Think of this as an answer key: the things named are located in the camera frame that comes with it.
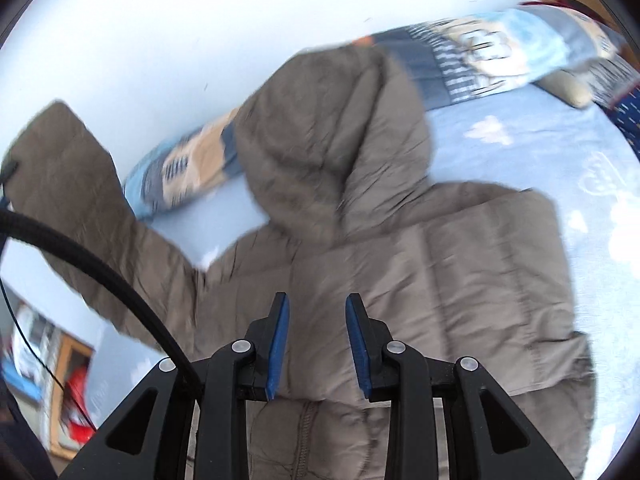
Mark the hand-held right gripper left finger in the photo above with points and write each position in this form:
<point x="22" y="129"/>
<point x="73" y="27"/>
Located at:
<point x="280" y="340"/>

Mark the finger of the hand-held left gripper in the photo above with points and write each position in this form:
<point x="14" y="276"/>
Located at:
<point x="10" y="170"/>

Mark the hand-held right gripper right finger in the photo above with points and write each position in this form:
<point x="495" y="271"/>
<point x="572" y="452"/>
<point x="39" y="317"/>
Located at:
<point x="356" y="340"/>

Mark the brown puffer jacket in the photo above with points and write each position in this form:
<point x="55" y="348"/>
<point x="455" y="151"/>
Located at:
<point x="400" y="260"/>

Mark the wooden cabinet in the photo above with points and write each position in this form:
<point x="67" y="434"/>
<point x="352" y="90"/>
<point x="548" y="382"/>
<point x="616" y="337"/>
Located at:
<point x="60" y="355"/>

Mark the blue cloud print bed sheet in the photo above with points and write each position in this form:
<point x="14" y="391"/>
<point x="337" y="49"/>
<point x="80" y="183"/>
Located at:
<point x="500" y="160"/>

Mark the patchwork printed quilt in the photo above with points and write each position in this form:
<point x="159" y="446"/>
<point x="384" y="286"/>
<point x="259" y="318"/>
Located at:
<point x="475" y="50"/>

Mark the beige pillow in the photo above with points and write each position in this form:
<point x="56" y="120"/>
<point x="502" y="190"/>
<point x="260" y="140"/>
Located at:
<point x="570" y="87"/>

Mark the dark blue star pillow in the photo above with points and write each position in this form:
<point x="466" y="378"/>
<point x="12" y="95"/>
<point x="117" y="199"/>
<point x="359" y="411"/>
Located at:
<point x="629" y="115"/>

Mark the grey white printed pillow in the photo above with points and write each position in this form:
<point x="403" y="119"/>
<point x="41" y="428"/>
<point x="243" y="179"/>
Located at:
<point x="612" y="77"/>

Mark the dark red cloth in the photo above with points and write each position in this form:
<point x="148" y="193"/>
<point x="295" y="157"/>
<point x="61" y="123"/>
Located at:
<point x="565" y="5"/>

